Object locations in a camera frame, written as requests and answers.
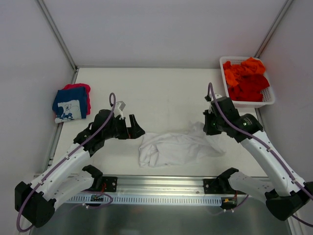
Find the white t-shirt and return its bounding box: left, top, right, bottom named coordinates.
left=139, top=122, right=226, bottom=168

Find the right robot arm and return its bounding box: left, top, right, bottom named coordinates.
left=203, top=96, right=313, bottom=221

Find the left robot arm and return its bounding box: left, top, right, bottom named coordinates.
left=14, top=109, right=145, bottom=228

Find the red t-shirt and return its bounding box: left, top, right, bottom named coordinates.
left=228, top=74, right=270, bottom=102

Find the folded blue printed t-shirt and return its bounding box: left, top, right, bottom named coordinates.
left=52, top=90, right=87, bottom=123

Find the white plastic basket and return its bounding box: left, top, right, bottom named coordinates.
left=219, top=56, right=275, bottom=108

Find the orange t-shirt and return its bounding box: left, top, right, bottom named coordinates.
left=223, top=57, right=266, bottom=87

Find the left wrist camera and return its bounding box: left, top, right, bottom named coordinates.
left=114, top=101, right=126, bottom=119

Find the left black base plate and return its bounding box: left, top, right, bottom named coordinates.
left=88, top=176, right=118, bottom=192

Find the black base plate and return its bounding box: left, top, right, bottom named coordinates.
left=203, top=178, right=236, bottom=194
left=88, top=176, right=118, bottom=192

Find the aluminium mounting rail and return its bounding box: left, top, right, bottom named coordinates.
left=28, top=172, right=293, bottom=198

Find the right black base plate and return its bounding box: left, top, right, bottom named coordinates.
left=203, top=178, right=236, bottom=194

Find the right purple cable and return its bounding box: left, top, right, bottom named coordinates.
left=207, top=82, right=313, bottom=228

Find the white slotted cable duct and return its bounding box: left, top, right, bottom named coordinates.
left=67, top=193, right=222, bottom=207

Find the left aluminium frame post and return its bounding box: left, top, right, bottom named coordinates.
left=35, top=0, right=78, bottom=71

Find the aluminium frame post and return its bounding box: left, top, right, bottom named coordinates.
left=254, top=0, right=294, bottom=58
left=35, top=0, right=78, bottom=71

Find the right aluminium frame post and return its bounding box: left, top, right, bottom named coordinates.
left=254, top=0, right=294, bottom=58

